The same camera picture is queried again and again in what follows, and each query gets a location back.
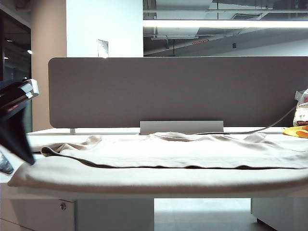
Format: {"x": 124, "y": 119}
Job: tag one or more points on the white ceiling light strip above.
{"x": 223, "y": 23}

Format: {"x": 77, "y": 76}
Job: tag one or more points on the grey desk divider panel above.
{"x": 168, "y": 91}

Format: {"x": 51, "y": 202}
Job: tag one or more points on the white drawer cabinet with lock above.
{"x": 96, "y": 215}

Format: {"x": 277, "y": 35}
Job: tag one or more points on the white plain cabinet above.
{"x": 281, "y": 211}

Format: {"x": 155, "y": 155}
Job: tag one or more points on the dark glass door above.
{"x": 14, "y": 60}

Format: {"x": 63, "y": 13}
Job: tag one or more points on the silver drawer lock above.
{"x": 62, "y": 206}

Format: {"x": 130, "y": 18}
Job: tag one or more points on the white divider support bracket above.
{"x": 73, "y": 131}

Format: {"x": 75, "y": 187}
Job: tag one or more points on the beige T-shirt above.
{"x": 168, "y": 154}

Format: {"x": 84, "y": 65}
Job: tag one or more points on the yellow cloth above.
{"x": 296, "y": 132}

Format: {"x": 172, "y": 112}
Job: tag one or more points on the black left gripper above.
{"x": 16, "y": 93}

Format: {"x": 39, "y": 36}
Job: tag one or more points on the silver wall plate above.
{"x": 103, "y": 48}

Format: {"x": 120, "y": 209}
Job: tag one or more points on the white printed plastic bag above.
{"x": 302, "y": 110}

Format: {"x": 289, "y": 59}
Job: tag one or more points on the red ceiling sign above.
{"x": 200, "y": 41}

